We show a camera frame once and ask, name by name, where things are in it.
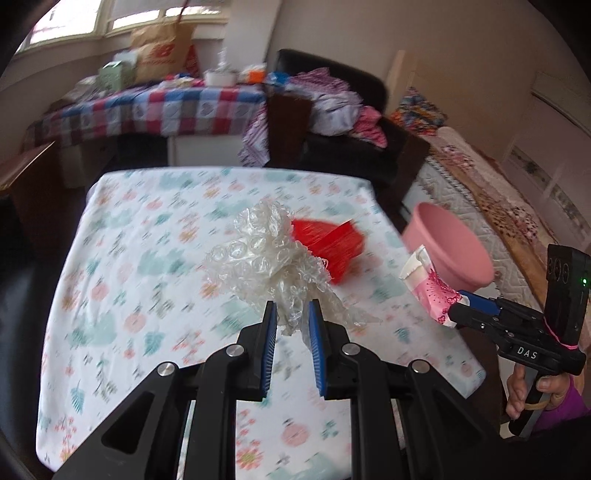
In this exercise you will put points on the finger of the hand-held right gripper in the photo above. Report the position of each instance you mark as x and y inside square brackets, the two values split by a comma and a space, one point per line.
[475, 323]
[482, 302]

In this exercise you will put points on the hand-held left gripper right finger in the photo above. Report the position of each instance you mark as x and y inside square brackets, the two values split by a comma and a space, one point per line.
[316, 350]

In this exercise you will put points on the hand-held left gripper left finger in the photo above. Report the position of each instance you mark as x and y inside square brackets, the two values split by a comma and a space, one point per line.
[271, 350]

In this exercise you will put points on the pink white wrapper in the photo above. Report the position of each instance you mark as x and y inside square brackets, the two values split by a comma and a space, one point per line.
[429, 286]

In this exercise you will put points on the pink plastic basin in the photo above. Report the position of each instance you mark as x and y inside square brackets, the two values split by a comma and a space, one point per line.
[455, 249]

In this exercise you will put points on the clear bubble wrap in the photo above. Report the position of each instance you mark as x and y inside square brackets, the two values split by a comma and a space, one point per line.
[263, 258]

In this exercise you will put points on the person's right forearm purple sleeve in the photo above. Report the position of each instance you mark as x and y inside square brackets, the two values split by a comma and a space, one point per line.
[570, 408]

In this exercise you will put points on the person's right hand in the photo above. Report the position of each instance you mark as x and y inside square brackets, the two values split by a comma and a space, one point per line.
[556, 387]

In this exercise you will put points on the yellow rubber band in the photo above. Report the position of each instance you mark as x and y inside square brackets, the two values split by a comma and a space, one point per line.
[533, 406]

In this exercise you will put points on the red plastic tray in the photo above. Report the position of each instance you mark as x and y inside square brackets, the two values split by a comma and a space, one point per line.
[332, 244]

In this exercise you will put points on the bed mattress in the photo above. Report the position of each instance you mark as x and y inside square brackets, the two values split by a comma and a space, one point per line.
[443, 191]

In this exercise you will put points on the floral bed quilt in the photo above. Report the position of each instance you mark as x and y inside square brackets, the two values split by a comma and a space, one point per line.
[485, 184]

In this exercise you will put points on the floral tablecloth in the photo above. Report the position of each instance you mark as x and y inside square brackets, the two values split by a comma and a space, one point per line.
[138, 277]

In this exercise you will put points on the colourful printed pillow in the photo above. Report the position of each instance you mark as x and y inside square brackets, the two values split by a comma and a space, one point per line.
[422, 110]

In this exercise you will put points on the pink patterned garment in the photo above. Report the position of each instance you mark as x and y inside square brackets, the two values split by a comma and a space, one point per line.
[369, 127]

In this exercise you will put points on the white table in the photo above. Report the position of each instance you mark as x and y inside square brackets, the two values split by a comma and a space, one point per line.
[203, 150]

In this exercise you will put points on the purple patterned hanging cloth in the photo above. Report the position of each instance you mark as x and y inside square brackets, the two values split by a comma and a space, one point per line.
[254, 138]

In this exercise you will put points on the lavender cloth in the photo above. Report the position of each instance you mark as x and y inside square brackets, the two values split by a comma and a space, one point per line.
[334, 113]

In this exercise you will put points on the black leather armchair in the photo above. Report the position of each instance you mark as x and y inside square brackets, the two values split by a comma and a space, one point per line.
[364, 78]

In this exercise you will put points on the blue plastic bag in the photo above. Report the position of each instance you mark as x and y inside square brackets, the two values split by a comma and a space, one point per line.
[278, 79]

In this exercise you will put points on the plaid heart tablecloth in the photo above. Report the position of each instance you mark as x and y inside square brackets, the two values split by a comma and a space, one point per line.
[152, 106]

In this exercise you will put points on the purple gingham shirt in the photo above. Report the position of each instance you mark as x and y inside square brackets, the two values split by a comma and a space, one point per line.
[318, 78]

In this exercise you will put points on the white bowl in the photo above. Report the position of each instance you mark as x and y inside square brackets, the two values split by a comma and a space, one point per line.
[220, 78]

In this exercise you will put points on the orange tissue box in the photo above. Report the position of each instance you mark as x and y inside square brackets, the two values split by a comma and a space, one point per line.
[255, 74]

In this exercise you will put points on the brown wooden cabinet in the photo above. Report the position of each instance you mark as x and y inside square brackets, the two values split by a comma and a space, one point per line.
[32, 184]

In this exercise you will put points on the clear plastic bag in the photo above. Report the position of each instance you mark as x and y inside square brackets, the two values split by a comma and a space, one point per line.
[224, 60]

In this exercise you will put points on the red packet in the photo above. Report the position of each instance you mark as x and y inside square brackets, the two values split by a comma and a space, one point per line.
[191, 60]

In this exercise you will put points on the green cardboard box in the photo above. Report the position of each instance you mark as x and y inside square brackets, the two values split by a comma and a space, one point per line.
[111, 76]

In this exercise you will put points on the brown paper bag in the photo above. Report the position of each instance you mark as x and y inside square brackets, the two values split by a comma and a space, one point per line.
[159, 53]

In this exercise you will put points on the crumpled grey plastic bag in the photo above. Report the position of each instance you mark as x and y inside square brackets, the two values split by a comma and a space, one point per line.
[78, 87]

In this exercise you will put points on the white box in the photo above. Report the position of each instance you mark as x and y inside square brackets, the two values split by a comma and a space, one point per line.
[127, 57]

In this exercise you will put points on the window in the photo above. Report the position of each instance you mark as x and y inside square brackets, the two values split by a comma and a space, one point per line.
[129, 14]

